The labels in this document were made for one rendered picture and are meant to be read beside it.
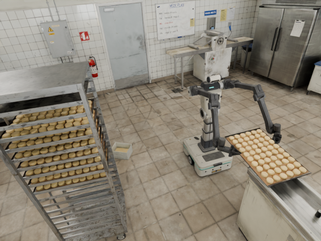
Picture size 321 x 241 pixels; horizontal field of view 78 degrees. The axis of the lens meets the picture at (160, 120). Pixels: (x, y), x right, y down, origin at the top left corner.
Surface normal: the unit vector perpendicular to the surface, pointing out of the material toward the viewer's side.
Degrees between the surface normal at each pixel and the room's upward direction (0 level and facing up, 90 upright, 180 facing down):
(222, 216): 0
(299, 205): 0
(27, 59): 90
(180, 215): 0
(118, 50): 90
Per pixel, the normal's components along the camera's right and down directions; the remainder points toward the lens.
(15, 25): 0.39, 0.49
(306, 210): -0.07, -0.83
